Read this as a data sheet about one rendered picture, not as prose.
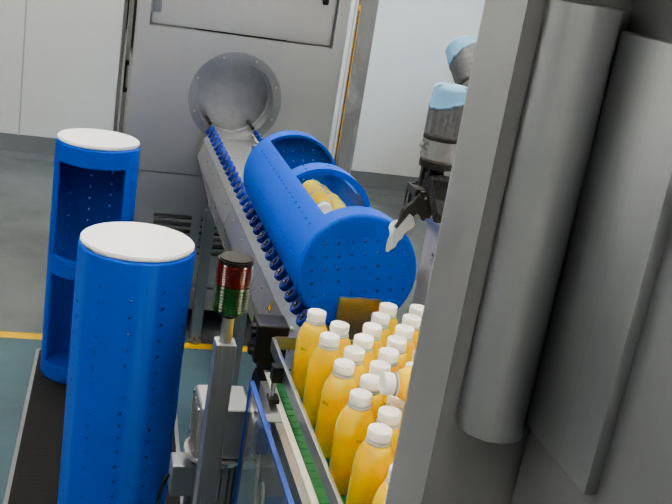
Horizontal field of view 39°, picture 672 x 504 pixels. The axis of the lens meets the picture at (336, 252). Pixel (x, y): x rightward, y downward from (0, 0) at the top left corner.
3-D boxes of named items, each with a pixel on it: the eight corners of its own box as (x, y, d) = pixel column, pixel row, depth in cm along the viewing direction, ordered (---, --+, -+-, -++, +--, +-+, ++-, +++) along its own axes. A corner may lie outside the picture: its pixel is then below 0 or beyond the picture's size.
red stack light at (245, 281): (248, 277, 171) (251, 257, 170) (253, 291, 165) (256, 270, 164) (212, 275, 169) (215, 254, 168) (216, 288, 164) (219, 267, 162)
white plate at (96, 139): (49, 126, 335) (49, 129, 336) (68, 146, 313) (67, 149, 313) (126, 130, 349) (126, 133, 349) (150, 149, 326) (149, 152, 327)
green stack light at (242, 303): (244, 303, 173) (248, 278, 171) (250, 317, 167) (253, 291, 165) (209, 301, 171) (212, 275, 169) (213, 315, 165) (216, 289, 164)
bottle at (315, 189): (327, 193, 267) (341, 211, 252) (307, 206, 267) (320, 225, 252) (314, 174, 265) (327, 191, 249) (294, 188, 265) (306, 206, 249)
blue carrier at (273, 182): (332, 215, 307) (333, 128, 298) (415, 325, 227) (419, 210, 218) (244, 220, 301) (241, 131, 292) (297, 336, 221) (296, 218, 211)
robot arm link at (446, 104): (482, 90, 187) (447, 87, 183) (471, 145, 191) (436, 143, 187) (459, 82, 194) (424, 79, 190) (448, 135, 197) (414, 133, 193)
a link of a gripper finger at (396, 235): (381, 245, 200) (412, 213, 199) (389, 254, 195) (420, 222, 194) (371, 235, 199) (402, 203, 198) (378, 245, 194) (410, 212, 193)
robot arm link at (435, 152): (465, 146, 189) (426, 141, 187) (460, 168, 191) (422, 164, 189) (452, 137, 196) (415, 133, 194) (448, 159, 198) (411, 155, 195)
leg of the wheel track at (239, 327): (226, 453, 346) (248, 292, 327) (228, 462, 341) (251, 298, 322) (210, 453, 345) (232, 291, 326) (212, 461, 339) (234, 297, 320)
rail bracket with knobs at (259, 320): (286, 357, 217) (292, 315, 214) (292, 371, 210) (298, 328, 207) (243, 355, 214) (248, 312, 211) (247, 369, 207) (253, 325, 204)
